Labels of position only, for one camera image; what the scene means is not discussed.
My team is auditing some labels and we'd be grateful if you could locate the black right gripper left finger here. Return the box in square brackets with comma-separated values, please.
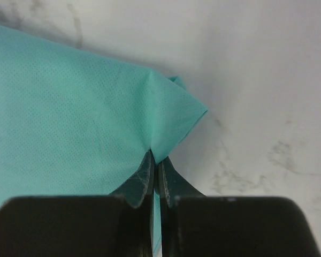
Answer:
[110, 151, 155, 256]

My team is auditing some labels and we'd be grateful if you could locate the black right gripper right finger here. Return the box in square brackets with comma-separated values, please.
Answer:
[157, 157, 204, 256]

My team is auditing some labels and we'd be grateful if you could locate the teal t shirt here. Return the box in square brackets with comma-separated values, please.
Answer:
[0, 20, 209, 255]

